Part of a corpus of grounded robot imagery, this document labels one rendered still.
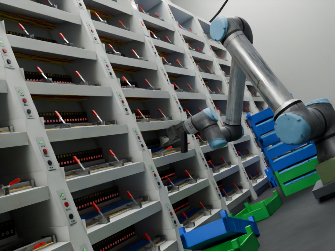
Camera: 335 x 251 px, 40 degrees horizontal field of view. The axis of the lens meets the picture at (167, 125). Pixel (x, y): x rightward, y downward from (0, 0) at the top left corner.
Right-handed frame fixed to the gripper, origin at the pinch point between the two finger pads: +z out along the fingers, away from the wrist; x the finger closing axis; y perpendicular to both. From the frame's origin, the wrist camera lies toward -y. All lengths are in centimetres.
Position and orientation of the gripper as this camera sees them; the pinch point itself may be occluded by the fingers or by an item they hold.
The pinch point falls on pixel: (161, 148)
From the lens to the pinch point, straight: 257.6
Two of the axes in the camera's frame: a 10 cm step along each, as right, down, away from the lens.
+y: -4.5, -8.8, 1.6
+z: -8.0, 4.8, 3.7
